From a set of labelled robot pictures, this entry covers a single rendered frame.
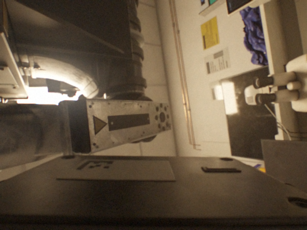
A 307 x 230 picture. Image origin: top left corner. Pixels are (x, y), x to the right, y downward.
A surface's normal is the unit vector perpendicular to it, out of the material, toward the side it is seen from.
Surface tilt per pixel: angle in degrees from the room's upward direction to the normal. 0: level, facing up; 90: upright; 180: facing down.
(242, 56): 90
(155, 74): 180
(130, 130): 157
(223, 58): 90
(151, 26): 180
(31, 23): 90
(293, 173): 86
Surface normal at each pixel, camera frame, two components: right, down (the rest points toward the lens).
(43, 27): 0.10, 0.99
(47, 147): -0.13, 0.00
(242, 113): -0.85, 0.11
